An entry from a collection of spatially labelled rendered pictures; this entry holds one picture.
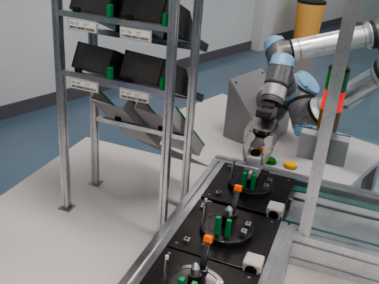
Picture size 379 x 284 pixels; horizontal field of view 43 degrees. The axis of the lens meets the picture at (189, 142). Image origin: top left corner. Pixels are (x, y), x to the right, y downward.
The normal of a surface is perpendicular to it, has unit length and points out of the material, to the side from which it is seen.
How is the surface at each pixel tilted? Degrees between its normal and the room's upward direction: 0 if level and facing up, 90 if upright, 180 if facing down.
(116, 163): 0
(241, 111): 90
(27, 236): 0
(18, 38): 90
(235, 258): 0
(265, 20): 90
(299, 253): 90
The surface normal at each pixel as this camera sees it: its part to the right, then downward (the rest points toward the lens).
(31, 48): 0.77, 0.33
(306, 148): -0.36, 0.38
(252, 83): 0.60, -0.40
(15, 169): 0.07, -0.90
